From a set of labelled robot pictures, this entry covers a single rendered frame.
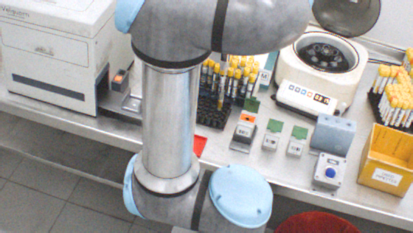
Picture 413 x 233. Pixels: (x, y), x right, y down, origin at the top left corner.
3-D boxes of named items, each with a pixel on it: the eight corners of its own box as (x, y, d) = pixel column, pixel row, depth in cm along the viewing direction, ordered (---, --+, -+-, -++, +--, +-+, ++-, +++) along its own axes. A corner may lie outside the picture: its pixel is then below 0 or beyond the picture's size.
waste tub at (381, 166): (355, 183, 135) (367, 157, 128) (362, 148, 144) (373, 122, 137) (404, 199, 132) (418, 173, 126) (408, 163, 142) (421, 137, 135)
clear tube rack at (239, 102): (179, 92, 153) (181, 72, 148) (190, 71, 160) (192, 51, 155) (250, 111, 150) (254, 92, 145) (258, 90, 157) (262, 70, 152)
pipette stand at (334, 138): (307, 153, 141) (317, 126, 134) (310, 135, 146) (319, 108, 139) (344, 163, 140) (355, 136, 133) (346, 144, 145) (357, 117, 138)
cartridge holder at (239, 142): (228, 147, 139) (230, 138, 137) (237, 124, 146) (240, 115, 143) (248, 153, 138) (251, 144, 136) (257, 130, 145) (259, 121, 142)
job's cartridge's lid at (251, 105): (245, 95, 136) (246, 94, 136) (242, 110, 139) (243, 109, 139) (260, 99, 135) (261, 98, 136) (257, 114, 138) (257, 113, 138)
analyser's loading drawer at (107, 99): (85, 106, 141) (85, 91, 138) (96, 91, 146) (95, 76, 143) (158, 127, 139) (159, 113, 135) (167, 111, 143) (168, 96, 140)
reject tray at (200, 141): (173, 150, 136) (173, 147, 136) (182, 132, 141) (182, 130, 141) (199, 158, 136) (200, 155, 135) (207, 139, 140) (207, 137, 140)
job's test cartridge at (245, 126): (234, 138, 140) (237, 121, 135) (239, 127, 143) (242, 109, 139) (249, 143, 139) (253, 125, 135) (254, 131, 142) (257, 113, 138)
